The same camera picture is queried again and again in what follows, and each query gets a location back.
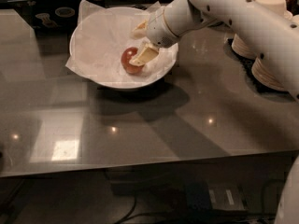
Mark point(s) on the red apple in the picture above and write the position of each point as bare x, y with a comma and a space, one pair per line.
127, 55

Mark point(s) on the white bowl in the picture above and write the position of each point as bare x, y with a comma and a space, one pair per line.
124, 84

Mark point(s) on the dark box under table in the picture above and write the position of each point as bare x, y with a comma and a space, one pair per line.
221, 199

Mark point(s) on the front stack of paper bowls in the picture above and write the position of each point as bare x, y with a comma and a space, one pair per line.
263, 75

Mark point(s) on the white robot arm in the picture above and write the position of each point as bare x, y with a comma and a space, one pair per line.
274, 39

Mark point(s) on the white paper liner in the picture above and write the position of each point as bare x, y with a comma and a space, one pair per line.
99, 44

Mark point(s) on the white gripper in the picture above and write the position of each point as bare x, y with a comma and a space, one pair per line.
158, 29

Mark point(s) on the black mat under stacks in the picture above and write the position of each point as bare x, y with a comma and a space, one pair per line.
247, 65

